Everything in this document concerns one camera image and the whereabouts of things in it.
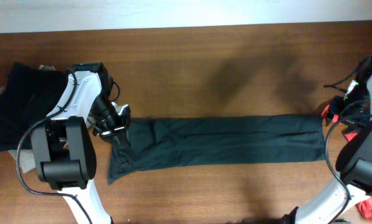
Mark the folded black garment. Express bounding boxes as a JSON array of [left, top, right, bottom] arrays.
[[0, 63, 68, 152]]

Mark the folded beige garment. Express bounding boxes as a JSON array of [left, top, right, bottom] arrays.
[[0, 64, 58, 174]]

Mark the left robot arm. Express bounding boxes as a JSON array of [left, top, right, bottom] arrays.
[[30, 62, 131, 223]]

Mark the dark green Nike t-shirt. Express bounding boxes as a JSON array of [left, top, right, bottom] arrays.
[[108, 114, 325, 184]]

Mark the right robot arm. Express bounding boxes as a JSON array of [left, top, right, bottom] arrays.
[[280, 54, 372, 224]]

